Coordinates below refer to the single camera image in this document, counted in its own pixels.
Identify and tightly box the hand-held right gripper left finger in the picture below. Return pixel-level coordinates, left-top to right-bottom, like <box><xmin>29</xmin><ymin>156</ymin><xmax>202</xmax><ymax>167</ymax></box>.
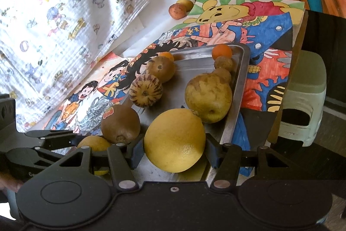
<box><xmin>38</xmin><ymin>139</ymin><xmax>145</xmax><ymax>191</ymax></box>

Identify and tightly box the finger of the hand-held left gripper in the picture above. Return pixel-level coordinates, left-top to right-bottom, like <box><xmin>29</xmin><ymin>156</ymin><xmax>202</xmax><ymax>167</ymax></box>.
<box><xmin>7</xmin><ymin>146</ymin><xmax>67</xmax><ymax>167</ymax></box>
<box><xmin>25</xmin><ymin>130</ymin><xmax>82</xmax><ymax>149</ymax></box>

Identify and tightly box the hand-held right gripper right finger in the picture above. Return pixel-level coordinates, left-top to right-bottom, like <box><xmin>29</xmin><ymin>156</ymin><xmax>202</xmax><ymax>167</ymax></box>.
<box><xmin>207</xmin><ymin>137</ymin><xmax>311</xmax><ymax>191</ymax></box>

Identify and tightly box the brown kiwi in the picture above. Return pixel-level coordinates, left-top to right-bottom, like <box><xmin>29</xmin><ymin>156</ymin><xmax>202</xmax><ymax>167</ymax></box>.
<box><xmin>101</xmin><ymin>104</ymin><xmax>141</xmax><ymax>144</ymax></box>

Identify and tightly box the yellow lemon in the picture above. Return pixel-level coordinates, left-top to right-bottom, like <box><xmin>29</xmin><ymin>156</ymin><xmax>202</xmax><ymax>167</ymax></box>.
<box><xmin>144</xmin><ymin>108</ymin><xmax>206</xmax><ymax>173</ymax></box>

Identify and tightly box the yellow oval fruit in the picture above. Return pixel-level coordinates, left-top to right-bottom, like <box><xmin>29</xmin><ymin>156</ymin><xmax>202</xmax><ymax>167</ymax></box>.
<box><xmin>77</xmin><ymin>136</ymin><xmax>112</xmax><ymax>177</ymax></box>

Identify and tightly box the blotchy yellow pear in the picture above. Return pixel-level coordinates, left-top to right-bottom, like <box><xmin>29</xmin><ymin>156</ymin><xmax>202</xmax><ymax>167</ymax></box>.
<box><xmin>185</xmin><ymin>73</ymin><xmax>233</xmax><ymax>124</ymax></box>

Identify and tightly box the striped pepino melon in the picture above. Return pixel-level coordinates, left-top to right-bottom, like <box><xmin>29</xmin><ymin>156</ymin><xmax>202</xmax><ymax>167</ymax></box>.
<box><xmin>129</xmin><ymin>74</ymin><xmax>163</xmax><ymax>108</ymax></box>

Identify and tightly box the small brown fruit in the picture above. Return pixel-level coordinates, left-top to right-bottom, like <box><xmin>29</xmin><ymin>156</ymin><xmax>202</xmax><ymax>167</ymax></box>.
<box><xmin>212</xmin><ymin>68</ymin><xmax>232</xmax><ymax>84</ymax></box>
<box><xmin>214</xmin><ymin>56</ymin><xmax>234</xmax><ymax>72</ymax></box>

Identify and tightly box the tan round fruit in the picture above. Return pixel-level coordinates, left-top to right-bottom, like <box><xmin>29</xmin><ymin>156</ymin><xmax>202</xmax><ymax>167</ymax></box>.
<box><xmin>146</xmin><ymin>56</ymin><xmax>176</xmax><ymax>83</ymax></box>

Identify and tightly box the metal tray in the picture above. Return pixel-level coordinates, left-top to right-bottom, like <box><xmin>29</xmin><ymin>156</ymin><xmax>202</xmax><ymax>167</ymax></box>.
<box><xmin>127</xmin><ymin>44</ymin><xmax>250</xmax><ymax>183</ymax></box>

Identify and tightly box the small orange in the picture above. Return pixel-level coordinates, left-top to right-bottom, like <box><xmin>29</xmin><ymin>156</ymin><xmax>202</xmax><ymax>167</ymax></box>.
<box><xmin>211</xmin><ymin>44</ymin><xmax>233</xmax><ymax>60</ymax></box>
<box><xmin>158</xmin><ymin>51</ymin><xmax>175</xmax><ymax>61</ymax></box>

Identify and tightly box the person's left hand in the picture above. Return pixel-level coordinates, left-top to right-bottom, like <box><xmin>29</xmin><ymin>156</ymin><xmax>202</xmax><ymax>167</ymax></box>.
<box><xmin>0</xmin><ymin>172</ymin><xmax>24</xmax><ymax>193</ymax></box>

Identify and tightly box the printed white cloth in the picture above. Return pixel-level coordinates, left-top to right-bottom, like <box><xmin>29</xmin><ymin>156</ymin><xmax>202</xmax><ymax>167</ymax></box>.
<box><xmin>0</xmin><ymin>0</ymin><xmax>152</xmax><ymax>134</ymax></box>

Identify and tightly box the pale green plastic stool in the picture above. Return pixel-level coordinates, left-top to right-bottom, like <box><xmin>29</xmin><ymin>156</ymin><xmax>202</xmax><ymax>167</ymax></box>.
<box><xmin>269</xmin><ymin>50</ymin><xmax>327</xmax><ymax>147</ymax></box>

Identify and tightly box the yellow bear drawing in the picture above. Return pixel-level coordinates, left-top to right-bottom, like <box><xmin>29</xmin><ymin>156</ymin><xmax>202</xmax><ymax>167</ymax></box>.
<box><xmin>184</xmin><ymin>0</ymin><xmax>306</xmax><ymax>28</ymax></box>

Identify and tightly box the reddish round fruit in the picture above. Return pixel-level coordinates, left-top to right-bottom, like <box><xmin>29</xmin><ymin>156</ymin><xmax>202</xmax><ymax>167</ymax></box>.
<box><xmin>169</xmin><ymin>3</ymin><xmax>187</xmax><ymax>20</ymax></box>

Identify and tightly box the small yellow fruit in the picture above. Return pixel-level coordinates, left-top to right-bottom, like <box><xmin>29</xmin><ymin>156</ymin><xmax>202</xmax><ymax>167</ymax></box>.
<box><xmin>176</xmin><ymin>0</ymin><xmax>194</xmax><ymax>11</ymax></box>

